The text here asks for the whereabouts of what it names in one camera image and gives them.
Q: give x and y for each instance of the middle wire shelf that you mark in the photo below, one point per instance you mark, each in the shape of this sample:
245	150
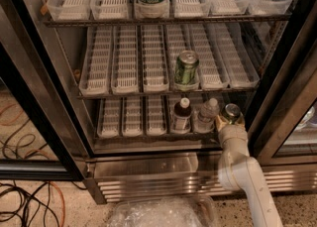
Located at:
162	93

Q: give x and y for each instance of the stainless steel display fridge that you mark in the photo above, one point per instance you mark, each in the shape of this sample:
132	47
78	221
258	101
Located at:
120	170

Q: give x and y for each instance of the brown bottle with white cap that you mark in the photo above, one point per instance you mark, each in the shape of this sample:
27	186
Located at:
181	116

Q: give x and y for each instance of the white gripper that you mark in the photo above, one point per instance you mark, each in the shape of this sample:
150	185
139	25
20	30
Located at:
232	134

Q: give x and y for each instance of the clear plastic bag container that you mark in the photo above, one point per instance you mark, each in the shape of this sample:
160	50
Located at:
177	211

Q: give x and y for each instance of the bottom wire shelf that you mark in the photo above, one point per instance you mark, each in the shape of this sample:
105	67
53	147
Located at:
170	136

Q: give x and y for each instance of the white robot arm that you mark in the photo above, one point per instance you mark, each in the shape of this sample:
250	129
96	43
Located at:
237	170

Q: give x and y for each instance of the top wire shelf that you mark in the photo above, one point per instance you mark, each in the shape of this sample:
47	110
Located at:
165	21

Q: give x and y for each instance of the clear water bottle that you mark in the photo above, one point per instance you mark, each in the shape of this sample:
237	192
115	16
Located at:
206	116

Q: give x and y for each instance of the right glass fridge door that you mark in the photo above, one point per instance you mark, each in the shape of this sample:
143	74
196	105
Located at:
279	134

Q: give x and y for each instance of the open glass fridge door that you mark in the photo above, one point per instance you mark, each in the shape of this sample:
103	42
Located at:
35	66

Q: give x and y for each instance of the green can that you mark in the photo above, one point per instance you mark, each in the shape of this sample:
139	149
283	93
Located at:
232	113
185	67

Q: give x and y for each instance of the wire shelf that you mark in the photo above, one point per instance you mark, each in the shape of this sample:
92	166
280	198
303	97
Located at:
165	21
162	93
170	136

